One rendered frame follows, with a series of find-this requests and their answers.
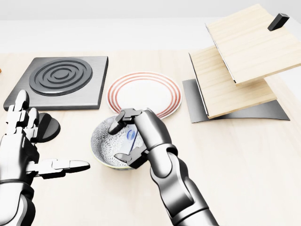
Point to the round black stove knob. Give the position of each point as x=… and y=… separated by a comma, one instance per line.
x=48, y=128

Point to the dark grey metal sheet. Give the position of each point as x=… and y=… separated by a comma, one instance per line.
x=265, y=113

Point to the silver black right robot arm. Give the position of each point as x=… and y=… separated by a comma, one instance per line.
x=181, y=188

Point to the white plate with red rings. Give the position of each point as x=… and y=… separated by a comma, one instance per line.
x=143, y=94

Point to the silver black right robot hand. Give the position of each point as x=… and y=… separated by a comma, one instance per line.
x=152, y=131

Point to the patterned grey white bowl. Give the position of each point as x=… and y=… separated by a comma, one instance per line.
x=103, y=143

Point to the white blue cream cheese box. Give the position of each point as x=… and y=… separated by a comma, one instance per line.
x=132, y=139

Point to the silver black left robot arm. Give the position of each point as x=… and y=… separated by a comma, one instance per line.
x=14, y=204

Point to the flat dark stove plate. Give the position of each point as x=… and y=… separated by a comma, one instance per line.
x=94, y=77

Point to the light wooden panel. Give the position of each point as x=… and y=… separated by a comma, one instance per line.
x=254, y=47
x=225, y=89

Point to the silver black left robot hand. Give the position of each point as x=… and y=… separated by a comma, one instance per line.
x=16, y=150

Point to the black rectangular block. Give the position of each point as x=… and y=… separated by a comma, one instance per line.
x=277, y=22

